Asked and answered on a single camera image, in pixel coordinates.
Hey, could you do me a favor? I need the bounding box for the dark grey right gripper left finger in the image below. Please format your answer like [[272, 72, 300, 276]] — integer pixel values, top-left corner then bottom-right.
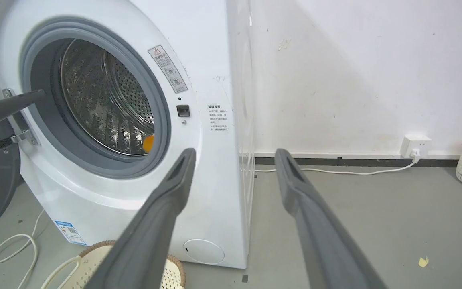
[[84, 148, 197, 289]]

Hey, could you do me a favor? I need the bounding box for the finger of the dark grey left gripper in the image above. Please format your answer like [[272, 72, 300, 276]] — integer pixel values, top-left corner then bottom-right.
[[0, 89, 46, 132]]

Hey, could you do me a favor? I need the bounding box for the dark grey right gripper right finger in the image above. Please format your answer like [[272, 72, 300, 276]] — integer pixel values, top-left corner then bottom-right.
[[274, 148, 388, 289]]

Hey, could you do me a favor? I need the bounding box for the white front-load washing machine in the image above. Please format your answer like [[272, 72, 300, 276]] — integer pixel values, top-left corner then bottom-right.
[[0, 0, 255, 269]]

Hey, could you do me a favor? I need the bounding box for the white power cable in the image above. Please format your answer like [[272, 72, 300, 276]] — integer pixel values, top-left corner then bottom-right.
[[254, 149, 421, 176]]

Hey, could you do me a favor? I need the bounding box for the white wall power socket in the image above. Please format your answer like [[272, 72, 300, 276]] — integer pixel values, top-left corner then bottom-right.
[[399, 135, 433, 159]]

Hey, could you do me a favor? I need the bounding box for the white hose on floor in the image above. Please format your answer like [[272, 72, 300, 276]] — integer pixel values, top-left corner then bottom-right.
[[0, 209, 82, 289]]

